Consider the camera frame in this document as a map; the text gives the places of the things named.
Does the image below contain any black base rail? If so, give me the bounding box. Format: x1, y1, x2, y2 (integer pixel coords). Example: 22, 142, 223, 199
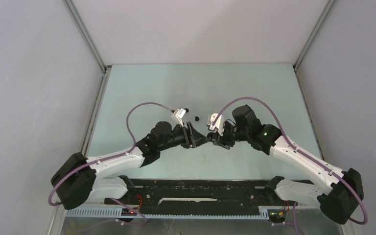
118, 179, 294, 217

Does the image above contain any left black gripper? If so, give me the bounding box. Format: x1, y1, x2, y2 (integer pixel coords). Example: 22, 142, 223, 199
158, 121, 209, 151

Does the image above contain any aluminium frame post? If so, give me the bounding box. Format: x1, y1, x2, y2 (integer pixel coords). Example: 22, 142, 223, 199
293, 0, 337, 72
62, 0, 107, 73

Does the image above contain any aluminium frame post right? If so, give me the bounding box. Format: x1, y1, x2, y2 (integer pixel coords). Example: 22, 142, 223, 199
293, 0, 337, 72

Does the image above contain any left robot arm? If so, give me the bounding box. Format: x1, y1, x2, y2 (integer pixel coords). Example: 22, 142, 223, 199
50, 121, 210, 210

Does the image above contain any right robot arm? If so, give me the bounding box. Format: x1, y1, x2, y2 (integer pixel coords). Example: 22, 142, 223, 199
207, 105, 364, 225

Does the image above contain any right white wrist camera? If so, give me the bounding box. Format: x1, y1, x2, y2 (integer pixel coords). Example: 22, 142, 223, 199
207, 113, 225, 136

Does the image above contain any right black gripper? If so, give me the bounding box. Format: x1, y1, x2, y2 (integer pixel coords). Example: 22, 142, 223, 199
212, 121, 250, 150

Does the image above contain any aluminium frame post left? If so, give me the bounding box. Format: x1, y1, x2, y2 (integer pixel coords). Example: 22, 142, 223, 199
62, 0, 107, 73

